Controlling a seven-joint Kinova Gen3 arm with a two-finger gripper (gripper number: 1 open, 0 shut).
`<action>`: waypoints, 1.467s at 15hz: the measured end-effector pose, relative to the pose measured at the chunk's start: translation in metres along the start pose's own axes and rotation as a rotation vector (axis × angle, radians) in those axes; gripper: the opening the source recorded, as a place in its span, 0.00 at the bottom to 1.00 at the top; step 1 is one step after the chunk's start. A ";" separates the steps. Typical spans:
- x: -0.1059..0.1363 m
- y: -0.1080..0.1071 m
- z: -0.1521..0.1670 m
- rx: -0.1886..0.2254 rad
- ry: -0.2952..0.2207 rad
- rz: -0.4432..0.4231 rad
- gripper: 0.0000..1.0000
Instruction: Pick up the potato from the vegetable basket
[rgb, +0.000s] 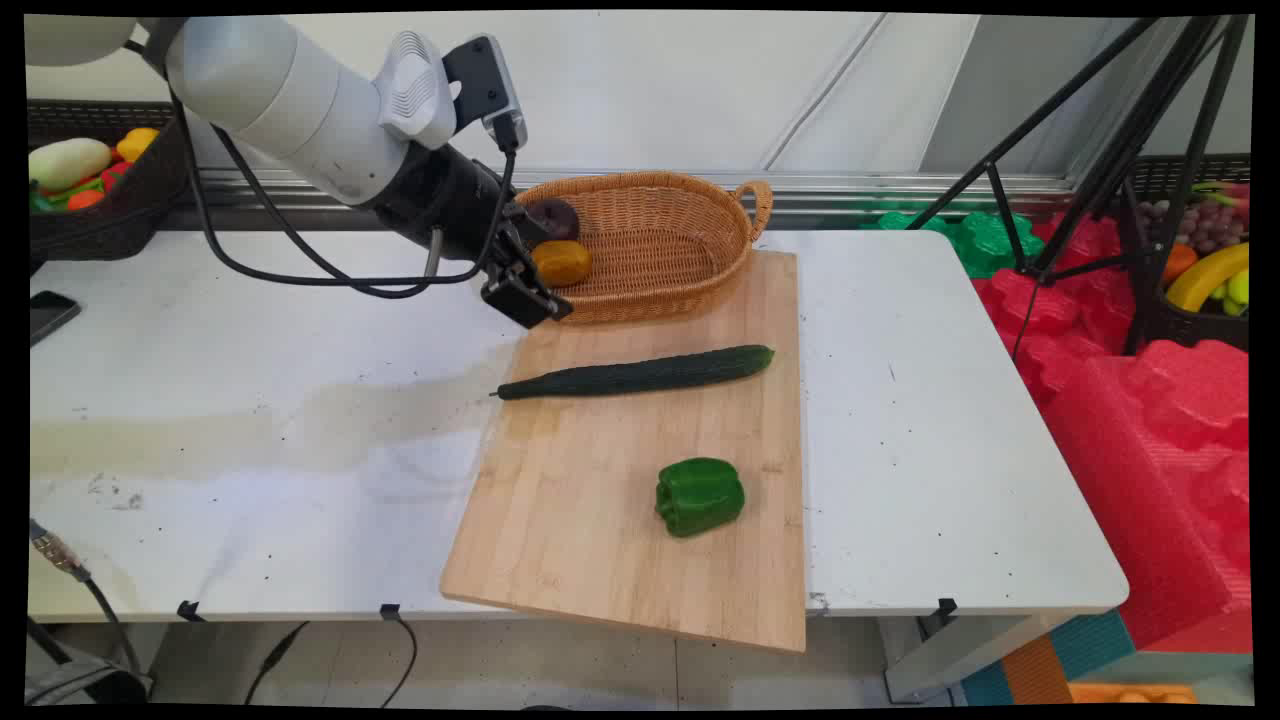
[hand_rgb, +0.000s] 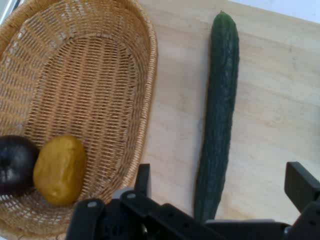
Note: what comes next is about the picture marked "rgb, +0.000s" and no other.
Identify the black camera cable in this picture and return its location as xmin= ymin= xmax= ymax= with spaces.
xmin=208 ymin=112 xmax=525 ymax=301

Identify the red foam mat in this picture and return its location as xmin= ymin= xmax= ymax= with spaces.
xmin=973 ymin=213 xmax=1141 ymax=406

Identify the black basket with vegetables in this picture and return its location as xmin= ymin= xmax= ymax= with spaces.
xmin=28 ymin=100 xmax=196 ymax=263

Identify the black basket with fruit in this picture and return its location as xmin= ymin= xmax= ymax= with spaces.
xmin=1115 ymin=155 xmax=1251 ymax=353

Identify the yellow banana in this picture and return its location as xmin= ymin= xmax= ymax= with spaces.
xmin=1165 ymin=243 xmax=1251 ymax=313

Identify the red green dragon fruit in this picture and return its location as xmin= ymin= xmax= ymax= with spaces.
xmin=1190 ymin=180 xmax=1251 ymax=216

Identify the large red foam block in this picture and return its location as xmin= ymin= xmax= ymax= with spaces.
xmin=1040 ymin=340 xmax=1253 ymax=653

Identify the green foam mat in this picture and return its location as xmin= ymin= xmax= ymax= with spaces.
xmin=860 ymin=205 xmax=1047 ymax=280

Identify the woven wicker basket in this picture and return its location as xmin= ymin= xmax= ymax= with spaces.
xmin=515 ymin=170 xmax=774 ymax=324

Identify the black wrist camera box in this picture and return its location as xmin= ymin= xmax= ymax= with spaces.
xmin=442 ymin=35 xmax=528 ymax=153

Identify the wooden cutting board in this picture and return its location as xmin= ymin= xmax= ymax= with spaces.
xmin=440 ymin=250 xmax=808 ymax=656

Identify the dark purple round fruit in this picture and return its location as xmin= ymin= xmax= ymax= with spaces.
xmin=525 ymin=197 xmax=582 ymax=243

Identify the black tripod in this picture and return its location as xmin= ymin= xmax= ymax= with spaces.
xmin=905 ymin=15 xmax=1251 ymax=358

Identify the aluminium wall rail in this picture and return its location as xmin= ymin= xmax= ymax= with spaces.
xmin=190 ymin=166 xmax=1079 ymax=219

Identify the dark grey base device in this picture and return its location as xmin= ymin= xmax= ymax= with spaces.
xmin=25 ymin=615 xmax=153 ymax=706

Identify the long green cucumber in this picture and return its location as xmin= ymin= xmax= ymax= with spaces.
xmin=490 ymin=344 xmax=776 ymax=402

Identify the orange round fruit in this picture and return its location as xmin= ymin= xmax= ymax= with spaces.
xmin=530 ymin=240 xmax=594 ymax=289

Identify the teal orange foam block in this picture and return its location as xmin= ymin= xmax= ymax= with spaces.
xmin=960 ymin=610 xmax=1138 ymax=706

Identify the black cable with plug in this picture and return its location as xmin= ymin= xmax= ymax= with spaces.
xmin=245 ymin=620 xmax=312 ymax=704

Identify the green bell pepper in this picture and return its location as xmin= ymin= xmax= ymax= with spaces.
xmin=655 ymin=457 xmax=747 ymax=539

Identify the black smartphone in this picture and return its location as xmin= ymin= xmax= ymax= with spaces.
xmin=30 ymin=290 xmax=83 ymax=348

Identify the purple grapes bunch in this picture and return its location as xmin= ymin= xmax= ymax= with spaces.
xmin=1138 ymin=198 xmax=1249 ymax=254

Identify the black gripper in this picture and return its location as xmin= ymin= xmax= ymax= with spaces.
xmin=372 ymin=145 xmax=576 ymax=331

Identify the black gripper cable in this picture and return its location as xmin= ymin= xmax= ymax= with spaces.
xmin=125 ymin=38 xmax=445 ymax=291

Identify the white table leg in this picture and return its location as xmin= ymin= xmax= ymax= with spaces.
xmin=880 ymin=612 xmax=1063 ymax=703

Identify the green leafy vegetable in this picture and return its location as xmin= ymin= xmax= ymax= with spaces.
xmin=30 ymin=178 xmax=106 ymax=214

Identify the thin black hanging cable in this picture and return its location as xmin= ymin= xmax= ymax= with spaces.
xmin=383 ymin=612 xmax=420 ymax=707

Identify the white eggplant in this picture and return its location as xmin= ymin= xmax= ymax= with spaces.
xmin=28 ymin=138 xmax=113 ymax=192

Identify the orange flat foam piece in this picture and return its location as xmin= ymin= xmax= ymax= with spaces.
xmin=1068 ymin=682 xmax=1199 ymax=705

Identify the cable with metal connector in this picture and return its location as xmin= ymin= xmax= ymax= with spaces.
xmin=30 ymin=520 xmax=153 ymax=691

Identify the light green fruit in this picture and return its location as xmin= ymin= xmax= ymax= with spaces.
xmin=1210 ymin=270 xmax=1251 ymax=317

